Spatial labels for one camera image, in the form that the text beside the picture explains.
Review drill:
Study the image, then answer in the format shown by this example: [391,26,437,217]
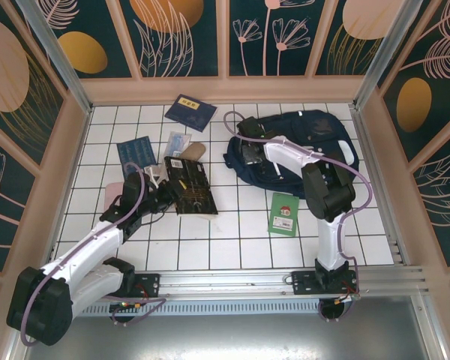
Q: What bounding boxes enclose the black book gold print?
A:
[163,156,219,221]

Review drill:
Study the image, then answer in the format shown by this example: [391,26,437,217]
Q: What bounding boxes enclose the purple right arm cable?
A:
[223,110,372,324]

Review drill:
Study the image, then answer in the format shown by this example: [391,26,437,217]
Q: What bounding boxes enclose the dark blue book yellow label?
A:
[163,93,218,133]

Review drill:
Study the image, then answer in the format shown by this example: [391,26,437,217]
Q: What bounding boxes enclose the green booklet with house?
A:
[266,192,299,238]

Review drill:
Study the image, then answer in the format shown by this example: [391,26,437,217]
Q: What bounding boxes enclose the navy blue backpack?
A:
[223,109,361,192]

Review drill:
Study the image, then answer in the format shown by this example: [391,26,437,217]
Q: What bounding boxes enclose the aluminium corner post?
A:
[14,0,95,116]
[353,0,424,110]

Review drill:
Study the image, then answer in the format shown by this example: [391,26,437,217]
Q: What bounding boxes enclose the clear packet of tissues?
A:
[163,130,194,161]

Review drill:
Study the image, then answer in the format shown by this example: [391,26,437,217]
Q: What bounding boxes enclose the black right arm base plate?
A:
[291,269,361,297]

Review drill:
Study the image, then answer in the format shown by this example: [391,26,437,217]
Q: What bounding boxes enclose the aluminium mounting rail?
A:
[20,265,432,304]

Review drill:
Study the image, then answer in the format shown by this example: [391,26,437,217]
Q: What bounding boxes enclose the slotted metal vent strip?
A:
[35,301,418,317]

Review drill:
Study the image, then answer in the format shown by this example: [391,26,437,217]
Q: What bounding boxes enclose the pink pencil case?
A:
[104,182,125,211]

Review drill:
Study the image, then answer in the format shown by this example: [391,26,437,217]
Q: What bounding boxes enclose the grey metal sheet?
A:
[5,299,449,360]

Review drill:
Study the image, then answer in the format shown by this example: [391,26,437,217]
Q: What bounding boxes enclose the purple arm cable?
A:
[223,110,372,324]
[18,161,169,346]

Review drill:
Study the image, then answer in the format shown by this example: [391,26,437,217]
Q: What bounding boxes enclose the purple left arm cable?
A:
[18,161,169,346]

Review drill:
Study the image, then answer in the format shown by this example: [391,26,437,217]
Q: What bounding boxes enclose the brown oval case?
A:
[180,142,206,161]

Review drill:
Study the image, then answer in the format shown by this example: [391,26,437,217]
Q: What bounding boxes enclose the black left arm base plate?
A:
[92,272,162,299]

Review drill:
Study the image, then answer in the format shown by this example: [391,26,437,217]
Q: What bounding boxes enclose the blue patterned notebook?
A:
[116,135,158,176]

